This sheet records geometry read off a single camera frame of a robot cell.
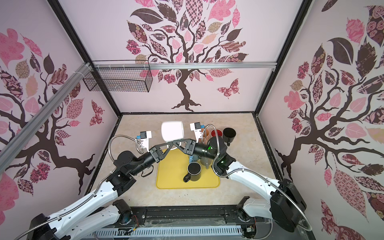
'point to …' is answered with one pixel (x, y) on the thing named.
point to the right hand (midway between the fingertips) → (175, 142)
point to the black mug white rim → (194, 170)
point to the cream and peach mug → (206, 134)
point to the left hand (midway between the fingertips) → (175, 147)
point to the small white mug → (219, 132)
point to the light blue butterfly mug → (191, 159)
